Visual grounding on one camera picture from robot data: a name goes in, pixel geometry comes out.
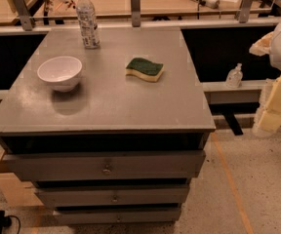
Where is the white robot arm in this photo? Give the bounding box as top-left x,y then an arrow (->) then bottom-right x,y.
249,21 -> 281,137

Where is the grey drawer cabinet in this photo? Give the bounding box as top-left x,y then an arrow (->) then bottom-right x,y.
0,28 -> 215,212

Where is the green and yellow sponge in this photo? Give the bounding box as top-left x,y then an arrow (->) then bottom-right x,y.
125,58 -> 164,82

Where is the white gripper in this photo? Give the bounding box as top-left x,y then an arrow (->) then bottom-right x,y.
249,32 -> 281,137

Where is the middle metal railing bracket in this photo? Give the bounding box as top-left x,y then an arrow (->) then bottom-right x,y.
130,0 -> 141,27

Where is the white bowl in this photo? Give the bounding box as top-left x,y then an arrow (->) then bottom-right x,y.
37,56 -> 83,92

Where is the bottom grey drawer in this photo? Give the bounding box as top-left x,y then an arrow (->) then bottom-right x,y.
53,207 -> 181,225

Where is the black power adapter with cable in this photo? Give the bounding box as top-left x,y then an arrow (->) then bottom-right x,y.
0,210 -> 21,234

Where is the clear plastic water bottle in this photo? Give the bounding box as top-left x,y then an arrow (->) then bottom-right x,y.
76,0 -> 100,49

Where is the grey drawer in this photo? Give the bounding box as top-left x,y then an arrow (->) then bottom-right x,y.
0,150 -> 205,181
53,207 -> 181,225
36,185 -> 189,208

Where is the left metal railing bracket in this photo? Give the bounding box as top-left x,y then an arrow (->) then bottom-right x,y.
13,0 -> 34,31

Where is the top grey drawer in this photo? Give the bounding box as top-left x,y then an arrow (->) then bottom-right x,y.
0,150 -> 205,181

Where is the middle grey drawer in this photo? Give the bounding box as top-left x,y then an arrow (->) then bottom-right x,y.
36,185 -> 189,208

